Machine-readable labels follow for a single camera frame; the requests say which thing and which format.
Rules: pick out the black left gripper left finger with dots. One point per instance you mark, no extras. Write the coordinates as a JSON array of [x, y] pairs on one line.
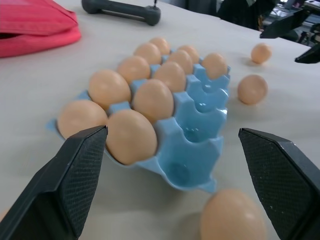
[[50, 200]]

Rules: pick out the red fabric bag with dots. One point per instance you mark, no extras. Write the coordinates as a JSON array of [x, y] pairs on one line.
[[32, 27]]

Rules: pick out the blue plastic egg tray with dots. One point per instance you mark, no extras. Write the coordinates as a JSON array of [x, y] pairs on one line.
[[197, 150]]

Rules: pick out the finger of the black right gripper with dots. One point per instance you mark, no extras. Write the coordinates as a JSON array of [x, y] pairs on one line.
[[285, 26], [311, 56]]

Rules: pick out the brown egg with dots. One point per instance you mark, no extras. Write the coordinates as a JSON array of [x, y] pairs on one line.
[[191, 51], [147, 52], [131, 137], [252, 88], [180, 60], [108, 87], [82, 120], [214, 65], [170, 76], [232, 216], [261, 52], [161, 44], [133, 68], [153, 100]]

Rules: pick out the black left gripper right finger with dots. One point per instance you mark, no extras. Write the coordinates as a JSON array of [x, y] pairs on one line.
[[282, 182]]

